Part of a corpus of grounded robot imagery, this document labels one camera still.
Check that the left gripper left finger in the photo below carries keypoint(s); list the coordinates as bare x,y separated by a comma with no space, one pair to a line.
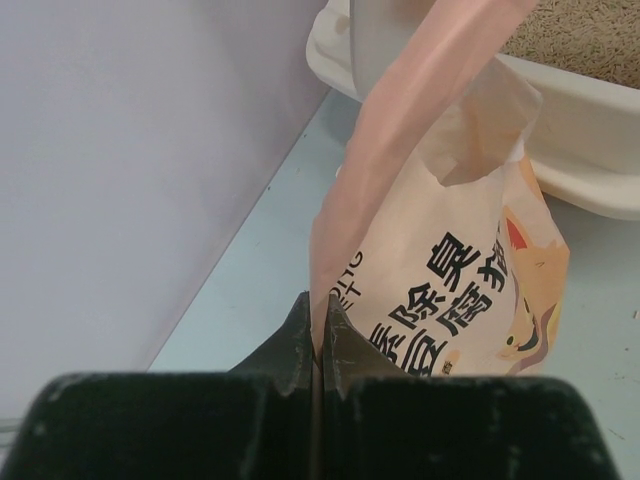
251,422

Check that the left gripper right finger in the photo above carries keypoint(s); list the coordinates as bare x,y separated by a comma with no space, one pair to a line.
381,423

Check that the pink cat litter bag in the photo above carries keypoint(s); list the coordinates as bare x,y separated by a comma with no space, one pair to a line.
435,236

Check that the cream orange litter box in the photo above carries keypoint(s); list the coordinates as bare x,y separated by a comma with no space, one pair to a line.
583,57

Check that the clear plastic scoop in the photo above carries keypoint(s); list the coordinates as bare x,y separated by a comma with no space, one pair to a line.
379,30

